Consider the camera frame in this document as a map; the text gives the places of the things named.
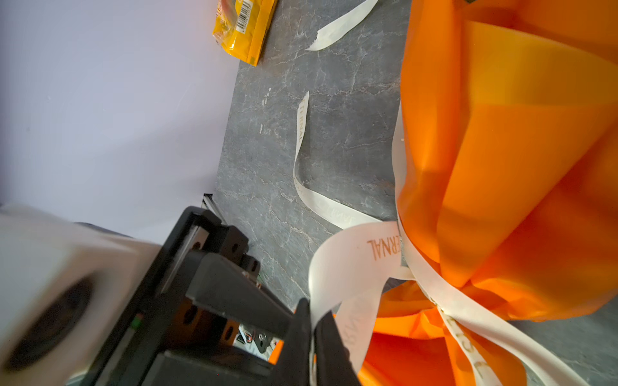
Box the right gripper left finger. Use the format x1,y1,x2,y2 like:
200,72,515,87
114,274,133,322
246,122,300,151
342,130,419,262
268,299,312,386

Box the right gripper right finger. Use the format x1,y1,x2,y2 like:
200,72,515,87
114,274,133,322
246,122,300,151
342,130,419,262
314,311,361,386

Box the white ribbon gold lettering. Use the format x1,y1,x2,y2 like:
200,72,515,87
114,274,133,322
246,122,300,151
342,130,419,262
292,0,590,386

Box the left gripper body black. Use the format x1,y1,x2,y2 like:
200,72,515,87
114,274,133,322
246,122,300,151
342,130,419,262
82,207,292,385

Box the orange wrapping paper sheet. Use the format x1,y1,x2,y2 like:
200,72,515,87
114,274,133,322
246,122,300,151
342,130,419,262
268,0,618,386

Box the yellow snack bag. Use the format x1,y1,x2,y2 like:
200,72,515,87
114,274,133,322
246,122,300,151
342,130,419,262
212,0,278,66

